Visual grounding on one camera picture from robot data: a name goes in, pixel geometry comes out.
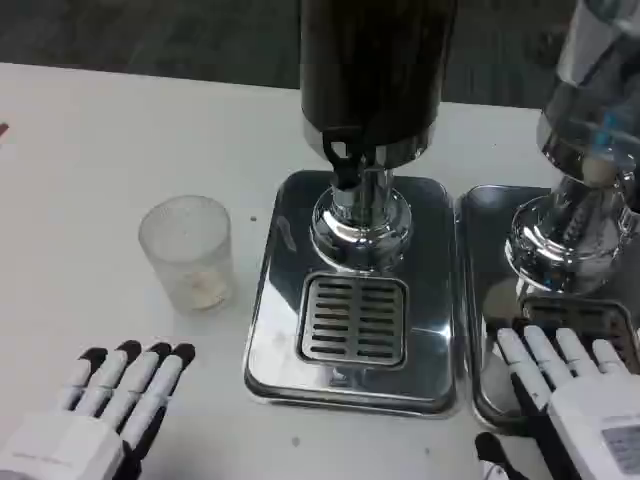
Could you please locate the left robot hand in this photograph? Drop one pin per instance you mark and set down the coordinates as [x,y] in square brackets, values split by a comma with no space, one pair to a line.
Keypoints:
[75,440]

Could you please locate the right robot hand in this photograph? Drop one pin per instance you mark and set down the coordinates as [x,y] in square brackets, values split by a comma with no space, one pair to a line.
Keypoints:
[580,410]

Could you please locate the clear ribbed glass cup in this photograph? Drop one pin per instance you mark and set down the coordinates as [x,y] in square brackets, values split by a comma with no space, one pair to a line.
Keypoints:
[187,260]

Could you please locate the clear tank drink dispenser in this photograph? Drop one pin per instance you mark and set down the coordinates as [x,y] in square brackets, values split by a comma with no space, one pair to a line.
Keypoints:
[575,150]

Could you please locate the black dispenser tap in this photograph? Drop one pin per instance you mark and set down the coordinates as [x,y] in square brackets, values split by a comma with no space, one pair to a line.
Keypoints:
[340,160]

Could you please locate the dark tank drink dispenser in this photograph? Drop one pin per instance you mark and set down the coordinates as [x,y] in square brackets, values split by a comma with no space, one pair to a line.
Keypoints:
[375,60]

